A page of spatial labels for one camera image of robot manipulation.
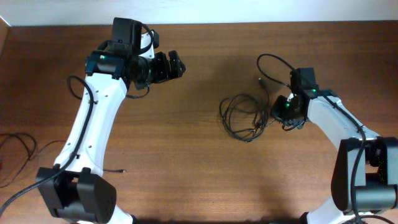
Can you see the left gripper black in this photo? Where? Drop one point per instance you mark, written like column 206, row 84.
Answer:
column 163, row 73

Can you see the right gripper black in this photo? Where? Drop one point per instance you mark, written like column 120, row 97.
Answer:
column 280, row 101

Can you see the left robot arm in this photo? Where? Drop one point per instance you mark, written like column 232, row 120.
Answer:
column 74, row 188

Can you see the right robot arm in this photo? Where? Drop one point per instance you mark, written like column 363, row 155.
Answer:
column 364, row 181

